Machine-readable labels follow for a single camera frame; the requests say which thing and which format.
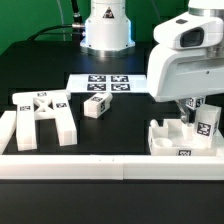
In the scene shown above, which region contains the white left fence rail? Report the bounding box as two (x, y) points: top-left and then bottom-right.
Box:
(0, 111), (16, 155)

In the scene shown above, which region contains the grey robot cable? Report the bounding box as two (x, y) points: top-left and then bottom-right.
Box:
(55, 0), (66, 42)

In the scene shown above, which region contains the white front fence rail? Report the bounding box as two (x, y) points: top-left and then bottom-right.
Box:
(0, 155), (224, 180)

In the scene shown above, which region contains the white tagged cube far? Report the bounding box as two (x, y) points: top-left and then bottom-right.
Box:
(186, 96), (205, 110)

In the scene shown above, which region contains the white chair back frame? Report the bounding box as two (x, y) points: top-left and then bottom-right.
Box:
(12, 90), (77, 151)

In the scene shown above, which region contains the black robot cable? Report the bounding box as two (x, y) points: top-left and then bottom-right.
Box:
(27, 0), (87, 42)

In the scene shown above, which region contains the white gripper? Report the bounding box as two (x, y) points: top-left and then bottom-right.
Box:
(147, 13), (224, 124)

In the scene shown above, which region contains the white fence rail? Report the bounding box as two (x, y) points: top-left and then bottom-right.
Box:
(0, 111), (16, 155)
(0, 155), (224, 180)

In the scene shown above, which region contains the white marker base plate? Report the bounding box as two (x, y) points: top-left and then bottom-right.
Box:
(66, 74), (148, 93)

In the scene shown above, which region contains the white chair seat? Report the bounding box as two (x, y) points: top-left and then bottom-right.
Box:
(148, 119), (224, 156)

